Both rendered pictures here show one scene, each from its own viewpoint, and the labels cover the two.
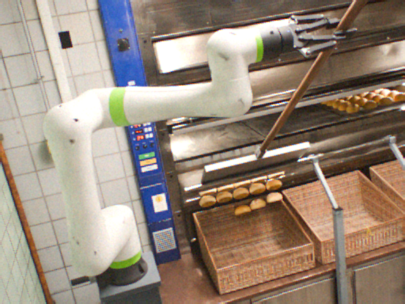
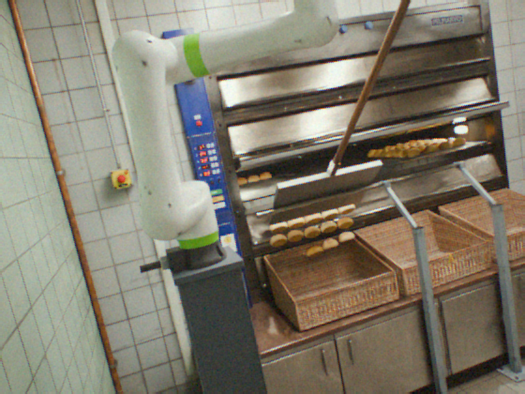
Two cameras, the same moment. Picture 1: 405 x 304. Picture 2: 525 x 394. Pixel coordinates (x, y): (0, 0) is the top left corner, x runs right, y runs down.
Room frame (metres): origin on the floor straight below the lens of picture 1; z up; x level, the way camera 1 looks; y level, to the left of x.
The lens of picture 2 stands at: (0.09, 0.18, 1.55)
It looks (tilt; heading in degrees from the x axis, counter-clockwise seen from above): 9 degrees down; 357
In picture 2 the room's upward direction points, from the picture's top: 11 degrees counter-clockwise
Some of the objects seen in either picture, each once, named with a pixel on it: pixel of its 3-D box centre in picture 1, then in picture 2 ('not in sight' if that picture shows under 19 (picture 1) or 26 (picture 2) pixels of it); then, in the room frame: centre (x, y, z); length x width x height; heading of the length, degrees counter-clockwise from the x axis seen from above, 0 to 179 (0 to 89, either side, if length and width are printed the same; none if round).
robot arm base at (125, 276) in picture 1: (109, 270); (183, 256); (1.34, 0.38, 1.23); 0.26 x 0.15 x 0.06; 102
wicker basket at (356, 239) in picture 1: (342, 213); (418, 248); (2.37, -0.77, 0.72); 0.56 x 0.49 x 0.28; 103
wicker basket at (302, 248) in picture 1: (251, 238); (326, 276); (2.25, -0.20, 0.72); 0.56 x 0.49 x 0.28; 101
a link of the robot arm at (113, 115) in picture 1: (104, 108); (177, 60); (1.33, 0.27, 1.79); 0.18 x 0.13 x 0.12; 71
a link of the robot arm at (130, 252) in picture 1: (115, 236); (190, 213); (1.34, 0.33, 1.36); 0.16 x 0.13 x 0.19; 161
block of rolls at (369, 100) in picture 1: (355, 96); (413, 147); (3.18, -1.19, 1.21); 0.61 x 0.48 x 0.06; 12
